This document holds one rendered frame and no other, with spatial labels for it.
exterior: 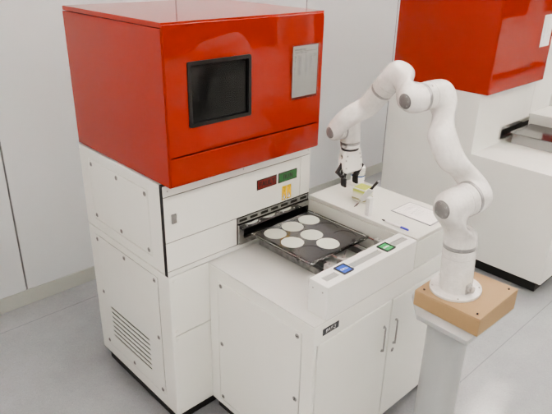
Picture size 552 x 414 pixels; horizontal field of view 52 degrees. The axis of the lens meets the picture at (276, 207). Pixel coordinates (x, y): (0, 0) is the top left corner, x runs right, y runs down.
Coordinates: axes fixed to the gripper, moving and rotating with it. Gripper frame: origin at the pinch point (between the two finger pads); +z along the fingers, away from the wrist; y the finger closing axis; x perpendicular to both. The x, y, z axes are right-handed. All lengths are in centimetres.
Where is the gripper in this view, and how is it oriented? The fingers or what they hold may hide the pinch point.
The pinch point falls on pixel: (349, 181)
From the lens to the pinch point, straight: 251.3
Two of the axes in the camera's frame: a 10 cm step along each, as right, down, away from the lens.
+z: 0.4, 9.1, 4.2
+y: 8.3, -2.6, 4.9
